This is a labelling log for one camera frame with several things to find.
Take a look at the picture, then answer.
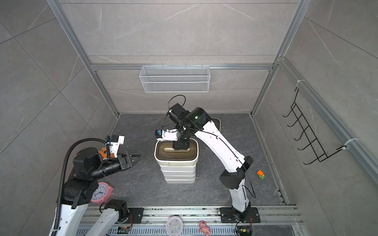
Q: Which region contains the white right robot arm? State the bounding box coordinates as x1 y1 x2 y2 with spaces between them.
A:
161 103 253 222

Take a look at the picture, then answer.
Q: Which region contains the black wire hook rack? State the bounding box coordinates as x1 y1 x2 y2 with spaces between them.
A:
282 88 347 165

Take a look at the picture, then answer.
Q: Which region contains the pink alarm clock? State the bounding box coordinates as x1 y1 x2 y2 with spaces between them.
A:
91 182 114 204

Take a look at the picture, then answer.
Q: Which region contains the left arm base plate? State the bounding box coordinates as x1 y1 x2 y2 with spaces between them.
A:
117 207 144 224

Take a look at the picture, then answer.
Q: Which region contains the brown lid tissue box back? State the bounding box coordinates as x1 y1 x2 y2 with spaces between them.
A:
211 118 221 131

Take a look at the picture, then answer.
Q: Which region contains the pink bear figurine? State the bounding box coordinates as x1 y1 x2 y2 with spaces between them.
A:
199 221 211 236

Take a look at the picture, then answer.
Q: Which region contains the bamboo lid tissue box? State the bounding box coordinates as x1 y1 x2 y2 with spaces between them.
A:
165 179 195 184
164 174 196 181

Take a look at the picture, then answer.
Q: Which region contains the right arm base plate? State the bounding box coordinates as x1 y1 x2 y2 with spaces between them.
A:
219 206 261 224

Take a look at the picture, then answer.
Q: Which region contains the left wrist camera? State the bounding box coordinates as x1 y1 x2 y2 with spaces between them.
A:
105 135 125 158

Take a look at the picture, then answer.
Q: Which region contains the small orange green toy car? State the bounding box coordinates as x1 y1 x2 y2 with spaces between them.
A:
257 170 265 180

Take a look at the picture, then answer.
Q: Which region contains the white wire mesh basket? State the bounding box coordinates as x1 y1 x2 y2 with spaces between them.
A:
139 65 211 93

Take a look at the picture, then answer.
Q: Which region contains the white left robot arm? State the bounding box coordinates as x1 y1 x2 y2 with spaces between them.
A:
50 148 146 236

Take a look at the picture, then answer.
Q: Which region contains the brown lid tissue box front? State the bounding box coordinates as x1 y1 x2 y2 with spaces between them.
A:
154 139 199 167

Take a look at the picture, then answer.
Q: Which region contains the grey lid tissue box back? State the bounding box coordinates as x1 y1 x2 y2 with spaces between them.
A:
160 165 196 172

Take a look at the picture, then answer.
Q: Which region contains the orange shark plush toy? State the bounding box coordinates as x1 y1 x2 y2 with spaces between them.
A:
98 147 114 160

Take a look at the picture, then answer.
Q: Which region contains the black corrugated left cable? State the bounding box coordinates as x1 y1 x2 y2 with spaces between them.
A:
51 138 108 236

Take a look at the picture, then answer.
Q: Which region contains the brown lid tissue box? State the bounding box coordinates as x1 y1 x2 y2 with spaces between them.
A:
211 118 221 131
154 139 199 167

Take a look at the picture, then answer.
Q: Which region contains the grey lid tissue box front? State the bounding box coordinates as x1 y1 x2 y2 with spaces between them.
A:
162 170 196 176

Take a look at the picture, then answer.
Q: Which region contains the grey lid tissue box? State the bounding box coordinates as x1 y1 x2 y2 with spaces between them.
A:
160 165 196 172
162 170 196 176

